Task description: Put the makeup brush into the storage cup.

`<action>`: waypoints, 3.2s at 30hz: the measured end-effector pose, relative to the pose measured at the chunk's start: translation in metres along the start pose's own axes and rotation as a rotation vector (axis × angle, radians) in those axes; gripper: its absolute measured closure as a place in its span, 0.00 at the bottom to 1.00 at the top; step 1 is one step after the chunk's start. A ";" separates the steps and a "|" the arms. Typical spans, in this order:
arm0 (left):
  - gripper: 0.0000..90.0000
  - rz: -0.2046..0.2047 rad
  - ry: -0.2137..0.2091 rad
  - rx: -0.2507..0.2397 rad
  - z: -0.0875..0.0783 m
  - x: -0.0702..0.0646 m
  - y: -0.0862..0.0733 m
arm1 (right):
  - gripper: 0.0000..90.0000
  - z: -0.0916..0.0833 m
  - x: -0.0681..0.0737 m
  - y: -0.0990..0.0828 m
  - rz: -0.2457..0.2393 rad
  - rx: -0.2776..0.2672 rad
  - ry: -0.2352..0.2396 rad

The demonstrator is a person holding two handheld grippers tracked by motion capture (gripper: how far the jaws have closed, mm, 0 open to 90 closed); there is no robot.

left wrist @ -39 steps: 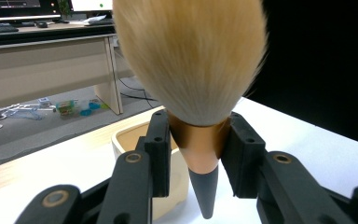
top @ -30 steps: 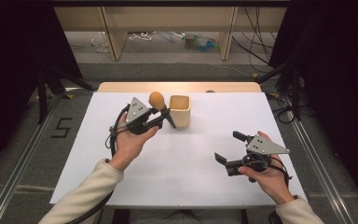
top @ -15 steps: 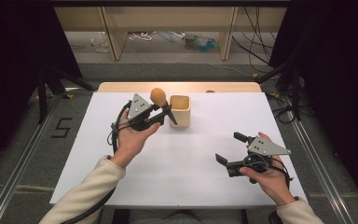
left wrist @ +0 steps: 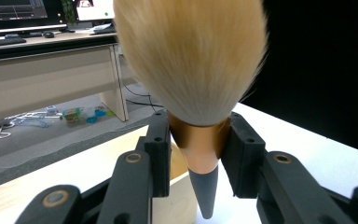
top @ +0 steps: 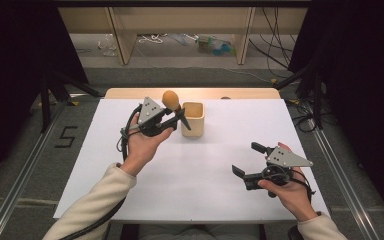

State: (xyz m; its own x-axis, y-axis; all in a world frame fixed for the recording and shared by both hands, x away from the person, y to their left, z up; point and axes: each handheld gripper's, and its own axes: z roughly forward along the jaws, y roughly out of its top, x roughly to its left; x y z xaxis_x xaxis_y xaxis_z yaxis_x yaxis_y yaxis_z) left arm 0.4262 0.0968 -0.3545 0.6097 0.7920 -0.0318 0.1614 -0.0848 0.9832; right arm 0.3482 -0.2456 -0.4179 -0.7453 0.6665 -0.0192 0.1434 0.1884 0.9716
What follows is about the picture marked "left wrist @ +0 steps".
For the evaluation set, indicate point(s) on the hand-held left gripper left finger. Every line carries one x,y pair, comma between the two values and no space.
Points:
158,161

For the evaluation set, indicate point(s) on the black keyboard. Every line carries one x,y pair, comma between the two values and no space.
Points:
3,41

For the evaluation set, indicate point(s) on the small blue white object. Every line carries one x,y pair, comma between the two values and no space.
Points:
51,109

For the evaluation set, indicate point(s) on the green packet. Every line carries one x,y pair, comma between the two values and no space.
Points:
73,115

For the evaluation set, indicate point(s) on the dark keyboard with papers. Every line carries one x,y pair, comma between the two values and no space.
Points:
104,30

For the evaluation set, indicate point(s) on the black computer mouse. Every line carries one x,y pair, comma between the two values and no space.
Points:
48,34

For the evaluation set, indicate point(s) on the makeup brush with gold ferrule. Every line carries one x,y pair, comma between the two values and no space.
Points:
189,62

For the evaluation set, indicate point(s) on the dark computer monitor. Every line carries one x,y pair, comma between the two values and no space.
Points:
12,9

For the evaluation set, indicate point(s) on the beige office desk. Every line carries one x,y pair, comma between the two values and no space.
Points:
43,81

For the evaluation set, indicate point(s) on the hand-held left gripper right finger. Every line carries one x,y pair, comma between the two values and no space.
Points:
244,161

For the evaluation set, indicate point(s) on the bright computer monitor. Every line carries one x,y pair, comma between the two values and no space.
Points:
94,11

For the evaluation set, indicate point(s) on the green plant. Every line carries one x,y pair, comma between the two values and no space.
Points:
67,12

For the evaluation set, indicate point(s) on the blue plastic pieces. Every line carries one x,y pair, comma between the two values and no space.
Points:
95,114

